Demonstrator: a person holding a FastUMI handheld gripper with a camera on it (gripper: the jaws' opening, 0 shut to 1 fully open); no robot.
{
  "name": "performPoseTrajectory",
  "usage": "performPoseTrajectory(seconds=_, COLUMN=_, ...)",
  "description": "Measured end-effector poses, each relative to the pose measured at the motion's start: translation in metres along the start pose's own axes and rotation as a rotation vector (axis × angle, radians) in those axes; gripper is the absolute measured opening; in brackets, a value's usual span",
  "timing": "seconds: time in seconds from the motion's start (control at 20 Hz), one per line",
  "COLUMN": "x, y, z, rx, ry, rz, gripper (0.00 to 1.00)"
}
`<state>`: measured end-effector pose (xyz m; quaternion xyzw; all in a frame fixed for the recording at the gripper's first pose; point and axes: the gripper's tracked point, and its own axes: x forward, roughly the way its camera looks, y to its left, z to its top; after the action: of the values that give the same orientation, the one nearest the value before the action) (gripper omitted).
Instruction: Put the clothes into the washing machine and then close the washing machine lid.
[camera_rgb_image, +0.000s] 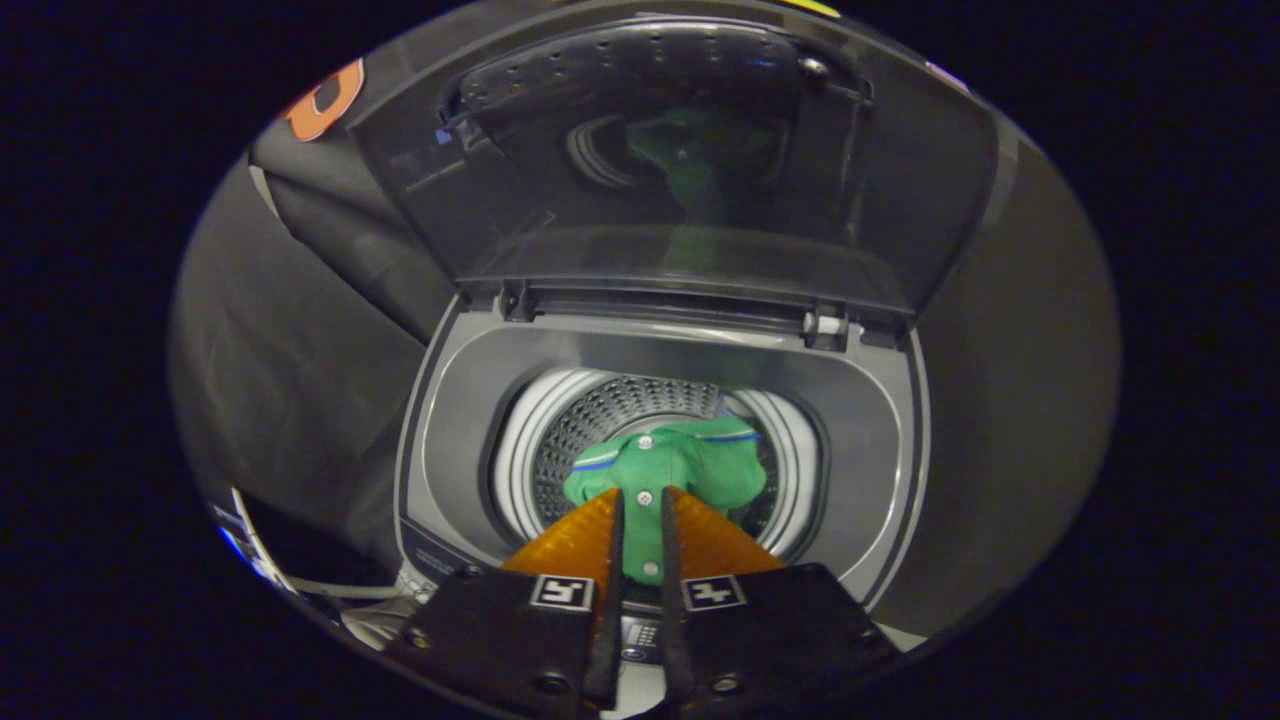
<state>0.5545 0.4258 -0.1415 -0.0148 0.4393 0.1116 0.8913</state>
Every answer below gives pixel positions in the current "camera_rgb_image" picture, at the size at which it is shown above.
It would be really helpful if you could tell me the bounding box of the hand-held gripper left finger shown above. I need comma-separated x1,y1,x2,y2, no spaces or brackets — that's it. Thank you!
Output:
383,486,627,719

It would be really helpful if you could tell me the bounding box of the green polo shirt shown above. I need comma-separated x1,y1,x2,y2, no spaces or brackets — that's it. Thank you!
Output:
563,417,769,587

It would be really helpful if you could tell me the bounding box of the white device with blue edge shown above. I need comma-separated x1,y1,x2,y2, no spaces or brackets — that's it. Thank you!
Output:
212,487,301,593

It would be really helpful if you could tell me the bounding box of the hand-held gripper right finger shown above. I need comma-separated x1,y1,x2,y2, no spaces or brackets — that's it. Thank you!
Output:
657,486,901,709

